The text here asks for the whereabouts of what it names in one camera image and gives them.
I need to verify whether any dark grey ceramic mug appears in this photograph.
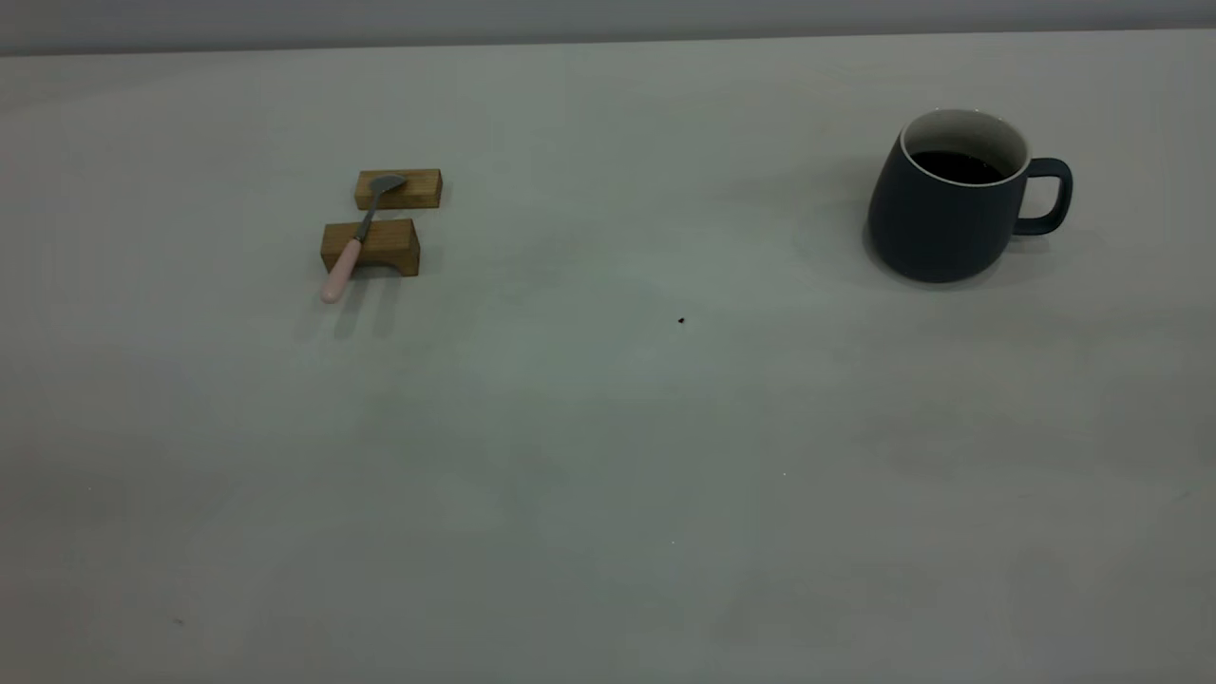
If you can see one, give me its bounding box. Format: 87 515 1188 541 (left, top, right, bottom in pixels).
865 108 1074 284

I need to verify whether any arched wooden block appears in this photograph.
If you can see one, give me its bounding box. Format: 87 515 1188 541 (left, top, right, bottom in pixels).
320 218 421 281

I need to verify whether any dark coffee liquid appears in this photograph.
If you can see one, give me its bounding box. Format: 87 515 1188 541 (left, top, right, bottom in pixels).
912 150 1006 185

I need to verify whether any flat rectangular wooden block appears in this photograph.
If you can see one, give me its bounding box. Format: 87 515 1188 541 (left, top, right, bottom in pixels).
354 168 444 211

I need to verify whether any pink handled metal spoon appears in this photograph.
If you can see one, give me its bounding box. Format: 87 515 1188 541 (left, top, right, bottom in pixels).
320 173 409 305

